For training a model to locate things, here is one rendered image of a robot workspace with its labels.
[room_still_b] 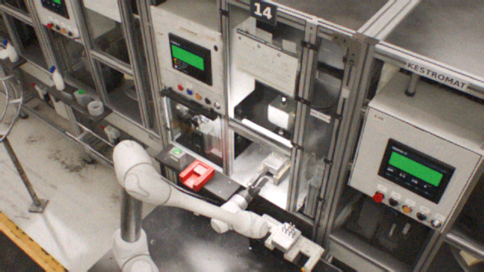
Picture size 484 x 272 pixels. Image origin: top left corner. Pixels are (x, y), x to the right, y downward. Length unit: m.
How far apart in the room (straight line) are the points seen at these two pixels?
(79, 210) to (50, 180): 0.44
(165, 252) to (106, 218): 1.16
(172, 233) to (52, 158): 1.86
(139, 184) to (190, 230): 0.91
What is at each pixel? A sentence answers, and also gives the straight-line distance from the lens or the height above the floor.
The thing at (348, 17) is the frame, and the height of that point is 2.01.
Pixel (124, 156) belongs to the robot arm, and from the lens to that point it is 1.92.
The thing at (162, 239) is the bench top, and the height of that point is 0.68.
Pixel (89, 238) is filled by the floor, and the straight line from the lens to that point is 3.58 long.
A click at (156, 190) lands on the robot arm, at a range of 1.83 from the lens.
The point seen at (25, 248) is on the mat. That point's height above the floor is 0.01.
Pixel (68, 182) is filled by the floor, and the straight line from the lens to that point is 3.98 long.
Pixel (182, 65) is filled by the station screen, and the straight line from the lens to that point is 2.20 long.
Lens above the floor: 2.86
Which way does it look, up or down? 45 degrees down
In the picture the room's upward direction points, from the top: straight up
